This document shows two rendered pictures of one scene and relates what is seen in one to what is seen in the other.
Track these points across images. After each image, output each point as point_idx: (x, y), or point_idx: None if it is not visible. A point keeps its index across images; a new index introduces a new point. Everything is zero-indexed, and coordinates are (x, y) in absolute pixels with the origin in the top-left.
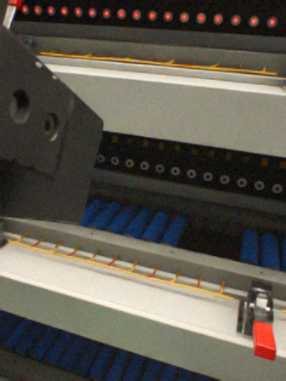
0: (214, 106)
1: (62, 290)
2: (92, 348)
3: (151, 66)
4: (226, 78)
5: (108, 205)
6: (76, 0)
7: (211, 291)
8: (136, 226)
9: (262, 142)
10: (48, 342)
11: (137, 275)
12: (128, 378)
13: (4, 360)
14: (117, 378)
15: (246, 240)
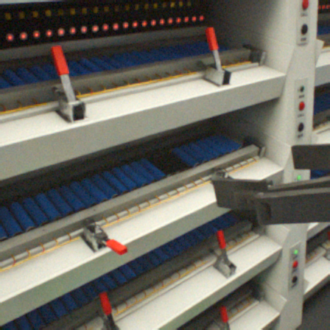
0: (199, 103)
1: (160, 225)
2: (124, 264)
3: (147, 87)
4: (181, 82)
5: (107, 174)
6: (6, 27)
7: (197, 184)
8: (141, 177)
9: (214, 111)
10: (101, 281)
11: (174, 197)
12: (155, 258)
13: (100, 304)
14: (150, 264)
15: (181, 154)
